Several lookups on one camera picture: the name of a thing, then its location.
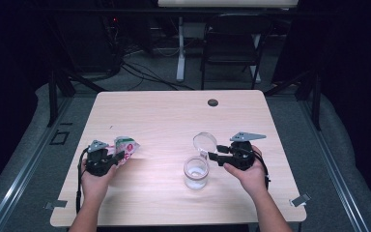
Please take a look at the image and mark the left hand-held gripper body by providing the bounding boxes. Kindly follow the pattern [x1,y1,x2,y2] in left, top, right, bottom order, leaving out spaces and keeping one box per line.
[85,139,115,177]

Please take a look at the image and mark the black floor cables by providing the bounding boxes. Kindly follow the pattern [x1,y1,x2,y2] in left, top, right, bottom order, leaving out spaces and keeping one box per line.
[120,61,195,92]

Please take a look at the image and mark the dark computer tower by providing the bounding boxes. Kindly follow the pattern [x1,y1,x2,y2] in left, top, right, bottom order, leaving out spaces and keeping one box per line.
[57,13,124,73]

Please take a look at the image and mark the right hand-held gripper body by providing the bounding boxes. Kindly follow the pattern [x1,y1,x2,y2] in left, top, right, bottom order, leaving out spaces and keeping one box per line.
[228,131,267,171]

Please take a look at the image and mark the clear jar with beige collar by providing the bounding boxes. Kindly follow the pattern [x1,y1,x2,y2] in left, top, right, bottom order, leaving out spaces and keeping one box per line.
[183,131,218,190]

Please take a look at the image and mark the person's right hand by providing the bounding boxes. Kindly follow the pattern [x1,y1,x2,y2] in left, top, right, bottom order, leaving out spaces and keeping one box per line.
[222,145,269,196]

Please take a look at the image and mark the right hand-held gripper black cable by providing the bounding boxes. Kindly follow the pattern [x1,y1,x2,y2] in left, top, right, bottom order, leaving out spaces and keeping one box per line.
[254,151,271,189]

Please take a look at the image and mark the black folding chair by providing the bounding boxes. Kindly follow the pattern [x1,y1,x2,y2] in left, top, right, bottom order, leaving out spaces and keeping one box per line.
[200,13,273,91]

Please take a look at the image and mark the pink and white plastic bag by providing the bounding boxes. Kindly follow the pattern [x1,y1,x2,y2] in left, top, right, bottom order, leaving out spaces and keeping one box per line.
[107,135,141,167]

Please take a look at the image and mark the black metal stand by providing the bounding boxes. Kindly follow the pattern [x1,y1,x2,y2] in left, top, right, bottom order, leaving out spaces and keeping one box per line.
[264,69,323,131]
[46,69,108,128]

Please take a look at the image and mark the metal floor rail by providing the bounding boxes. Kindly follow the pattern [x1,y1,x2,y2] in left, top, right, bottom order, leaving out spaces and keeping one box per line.
[298,96,371,232]
[0,96,74,232]

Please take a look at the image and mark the white desk with legs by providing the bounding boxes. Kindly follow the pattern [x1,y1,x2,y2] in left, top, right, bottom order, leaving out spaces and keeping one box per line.
[157,0,299,84]

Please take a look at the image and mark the person's left hand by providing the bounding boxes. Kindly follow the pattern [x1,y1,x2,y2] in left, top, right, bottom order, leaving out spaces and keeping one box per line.
[80,159,119,196]

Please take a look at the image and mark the grey tape strip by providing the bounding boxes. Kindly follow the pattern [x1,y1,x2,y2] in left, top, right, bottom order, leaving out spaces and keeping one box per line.
[289,192,312,208]
[43,199,69,210]

